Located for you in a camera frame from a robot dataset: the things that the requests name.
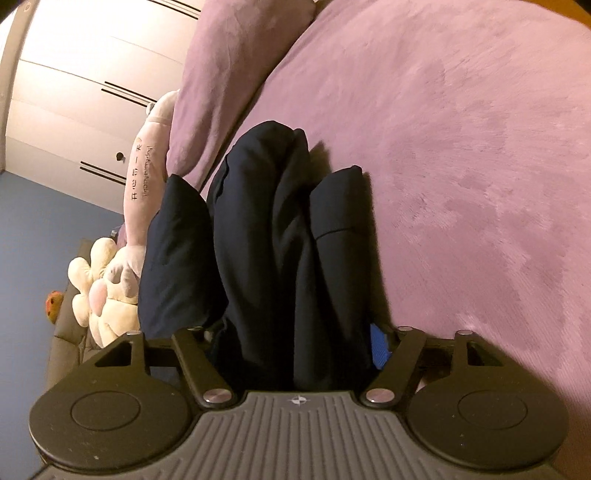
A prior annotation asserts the purple plush blanket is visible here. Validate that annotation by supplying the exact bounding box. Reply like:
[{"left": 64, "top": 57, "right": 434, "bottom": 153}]
[{"left": 194, "top": 0, "right": 591, "bottom": 480}]

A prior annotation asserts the cream flower plush toy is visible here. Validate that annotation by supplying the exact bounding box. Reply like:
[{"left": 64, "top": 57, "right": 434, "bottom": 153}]
[{"left": 68, "top": 237, "right": 142, "bottom": 350}]

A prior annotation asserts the dark navy garment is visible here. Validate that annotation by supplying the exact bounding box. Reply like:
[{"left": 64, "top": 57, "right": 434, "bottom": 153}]
[{"left": 139, "top": 120, "right": 399, "bottom": 393}]

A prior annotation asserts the white wardrobe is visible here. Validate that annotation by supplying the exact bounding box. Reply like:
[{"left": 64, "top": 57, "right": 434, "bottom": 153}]
[{"left": 0, "top": 0, "right": 209, "bottom": 221}]

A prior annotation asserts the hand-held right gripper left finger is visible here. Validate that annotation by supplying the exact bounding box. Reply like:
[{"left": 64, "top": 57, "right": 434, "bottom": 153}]
[{"left": 95, "top": 327, "right": 234, "bottom": 409}]

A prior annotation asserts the long pink plush toy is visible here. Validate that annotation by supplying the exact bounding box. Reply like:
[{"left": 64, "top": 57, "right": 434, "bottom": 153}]
[{"left": 104, "top": 90, "right": 181, "bottom": 306}]

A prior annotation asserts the orange toy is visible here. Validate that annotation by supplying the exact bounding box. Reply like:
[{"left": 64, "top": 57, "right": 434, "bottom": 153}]
[{"left": 45, "top": 291, "right": 64, "bottom": 325}]

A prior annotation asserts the purple pillow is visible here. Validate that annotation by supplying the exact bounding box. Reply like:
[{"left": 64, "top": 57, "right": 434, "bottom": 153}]
[{"left": 165, "top": 0, "right": 320, "bottom": 191}]

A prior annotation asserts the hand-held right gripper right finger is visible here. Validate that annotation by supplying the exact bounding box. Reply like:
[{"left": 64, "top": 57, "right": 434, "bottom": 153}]
[{"left": 362, "top": 325, "right": 499, "bottom": 408}]

